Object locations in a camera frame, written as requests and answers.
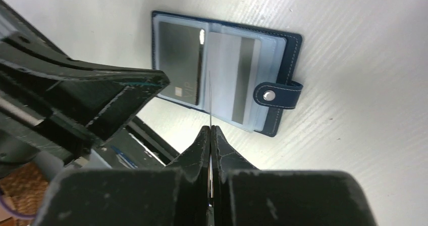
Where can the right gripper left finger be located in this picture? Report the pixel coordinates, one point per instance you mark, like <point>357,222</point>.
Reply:
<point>174,195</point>

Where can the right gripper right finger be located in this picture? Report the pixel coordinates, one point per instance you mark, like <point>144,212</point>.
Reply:
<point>245,195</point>

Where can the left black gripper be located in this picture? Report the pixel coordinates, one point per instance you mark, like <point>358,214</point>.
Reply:
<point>51,102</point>

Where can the plain black credit card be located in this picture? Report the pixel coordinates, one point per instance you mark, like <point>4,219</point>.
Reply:
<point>210,177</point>

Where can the black VIP credit card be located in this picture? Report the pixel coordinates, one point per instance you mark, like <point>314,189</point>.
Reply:
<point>180,51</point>

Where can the blue leather card holder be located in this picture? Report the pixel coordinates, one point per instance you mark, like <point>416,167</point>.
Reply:
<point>274,89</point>

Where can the silver white credit card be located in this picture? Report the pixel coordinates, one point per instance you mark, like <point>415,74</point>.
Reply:
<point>232,61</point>

